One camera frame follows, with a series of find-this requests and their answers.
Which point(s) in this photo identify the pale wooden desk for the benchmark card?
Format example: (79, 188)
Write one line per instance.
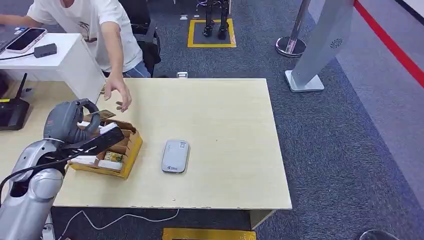
(215, 139)

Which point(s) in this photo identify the black office chair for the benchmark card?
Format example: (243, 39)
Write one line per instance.
(149, 43)

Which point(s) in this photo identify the green yellow card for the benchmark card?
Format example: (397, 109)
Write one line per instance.
(114, 156)

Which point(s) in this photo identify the dark laptop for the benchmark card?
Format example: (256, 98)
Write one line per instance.
(6, 38)

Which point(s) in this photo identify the smartphone with pale case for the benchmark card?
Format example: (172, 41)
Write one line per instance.
(26, 39)

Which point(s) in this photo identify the white card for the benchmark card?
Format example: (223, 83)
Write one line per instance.
(110, 165)
(108, 127)
(82, 160)

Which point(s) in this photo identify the white side table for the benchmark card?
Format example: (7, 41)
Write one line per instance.
(69, 66)

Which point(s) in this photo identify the black router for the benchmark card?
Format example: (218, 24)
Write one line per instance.
(11, 114)

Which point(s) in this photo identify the chrome stanchion post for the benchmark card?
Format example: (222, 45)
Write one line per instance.
(291, 46)

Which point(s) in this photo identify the wooden card box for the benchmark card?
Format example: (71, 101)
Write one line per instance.
(130, 155)

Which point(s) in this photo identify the brown card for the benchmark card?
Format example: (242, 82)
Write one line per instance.
(104, 115)

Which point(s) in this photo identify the round dark stanchion base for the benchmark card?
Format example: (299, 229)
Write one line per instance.
(376, 236)

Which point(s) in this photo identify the small white floor tag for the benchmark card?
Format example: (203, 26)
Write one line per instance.
(182, 75)

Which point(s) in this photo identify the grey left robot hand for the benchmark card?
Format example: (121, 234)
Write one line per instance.
(64, 121)

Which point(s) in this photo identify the red floor tape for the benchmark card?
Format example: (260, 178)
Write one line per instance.
(391, 44)

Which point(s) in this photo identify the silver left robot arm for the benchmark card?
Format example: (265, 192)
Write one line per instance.
(30, 195)

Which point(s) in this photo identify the black standing robot leg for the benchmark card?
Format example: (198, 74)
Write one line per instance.
(223, 26)
(208, 23)

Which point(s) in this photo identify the person's right hand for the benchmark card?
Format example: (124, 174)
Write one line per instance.
(117, 87)

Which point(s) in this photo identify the yellow floor tape square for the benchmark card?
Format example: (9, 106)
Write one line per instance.
(190, 33)

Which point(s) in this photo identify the small black box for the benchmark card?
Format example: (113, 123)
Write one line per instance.
(45, 50)

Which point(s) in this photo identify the person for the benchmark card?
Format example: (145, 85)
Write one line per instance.
(89, 23)

